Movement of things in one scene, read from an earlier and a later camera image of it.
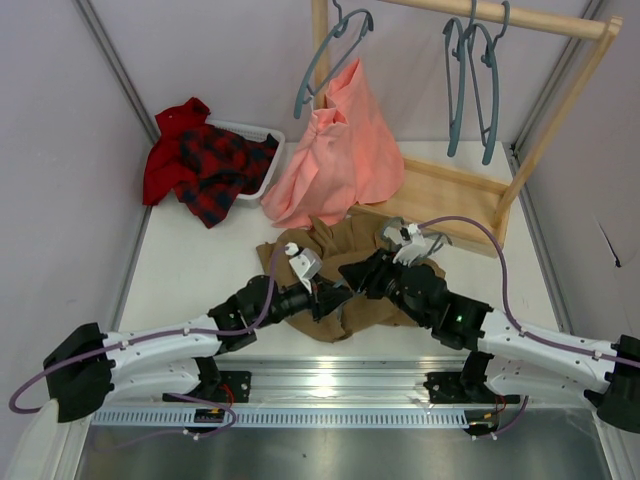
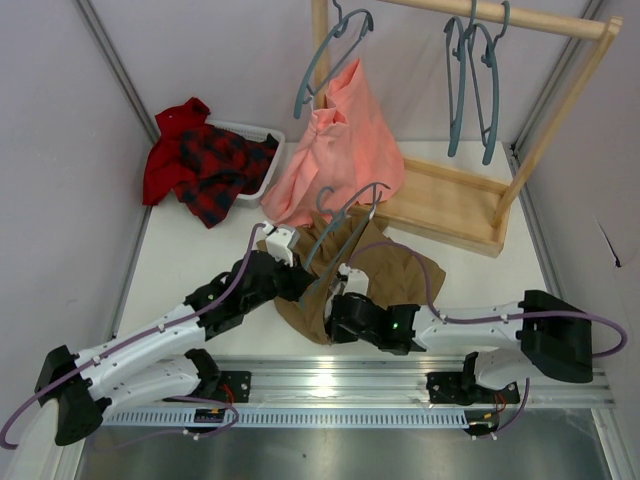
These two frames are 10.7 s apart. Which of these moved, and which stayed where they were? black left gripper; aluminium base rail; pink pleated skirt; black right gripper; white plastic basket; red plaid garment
Moved: black left gripper; black right gripper
Stayed: aluminium base rail; pink pleated skirt; red plaid garment; white plastic basket
